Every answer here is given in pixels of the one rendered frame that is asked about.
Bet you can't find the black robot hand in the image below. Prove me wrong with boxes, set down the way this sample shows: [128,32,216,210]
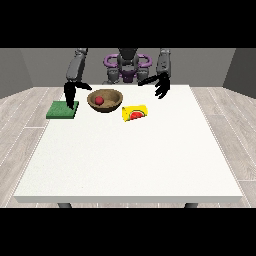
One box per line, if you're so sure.
[137,73,171,100]
[63,79,93,111]

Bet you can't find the green square pad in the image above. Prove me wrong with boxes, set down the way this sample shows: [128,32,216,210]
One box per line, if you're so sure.
[45,100,80,120]

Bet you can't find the brown wooden bowl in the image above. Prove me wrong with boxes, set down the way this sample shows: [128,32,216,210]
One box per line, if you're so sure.
[86,88,124,114]

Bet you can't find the grey robot trunk purple rings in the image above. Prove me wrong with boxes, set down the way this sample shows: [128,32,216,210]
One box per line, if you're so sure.
[101,48,154,86]

